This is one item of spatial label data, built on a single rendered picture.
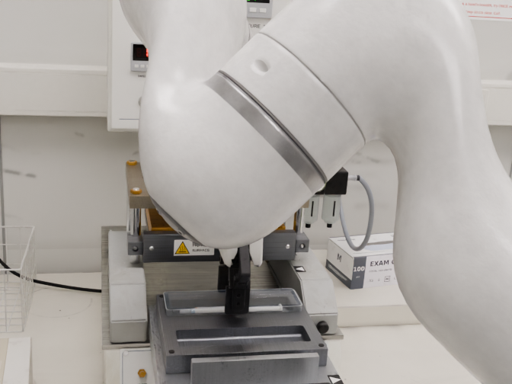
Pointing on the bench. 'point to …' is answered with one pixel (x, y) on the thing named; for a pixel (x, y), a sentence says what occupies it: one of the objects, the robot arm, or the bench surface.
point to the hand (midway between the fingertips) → (232, 290)
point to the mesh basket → (20, 280)
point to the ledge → (368, 303)
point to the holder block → (235, 336)
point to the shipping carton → (16, 360)
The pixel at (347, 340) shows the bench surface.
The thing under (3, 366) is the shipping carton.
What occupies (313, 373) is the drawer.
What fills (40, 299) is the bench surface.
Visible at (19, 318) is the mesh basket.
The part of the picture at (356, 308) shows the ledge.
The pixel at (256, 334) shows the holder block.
